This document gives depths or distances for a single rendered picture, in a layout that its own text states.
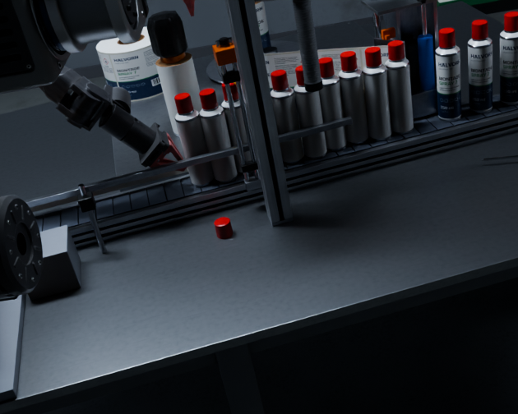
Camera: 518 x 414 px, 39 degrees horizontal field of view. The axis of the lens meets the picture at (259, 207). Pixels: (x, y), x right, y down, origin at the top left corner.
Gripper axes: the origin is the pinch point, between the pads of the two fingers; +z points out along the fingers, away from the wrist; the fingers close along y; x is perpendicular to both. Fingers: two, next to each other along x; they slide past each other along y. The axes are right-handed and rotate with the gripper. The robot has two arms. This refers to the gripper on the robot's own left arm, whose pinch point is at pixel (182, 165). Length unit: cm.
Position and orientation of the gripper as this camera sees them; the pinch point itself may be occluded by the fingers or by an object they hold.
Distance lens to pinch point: 158.3
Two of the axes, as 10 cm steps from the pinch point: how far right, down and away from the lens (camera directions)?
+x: -6.5, 7.2, 2.5
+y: -2.2, -5.0, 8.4
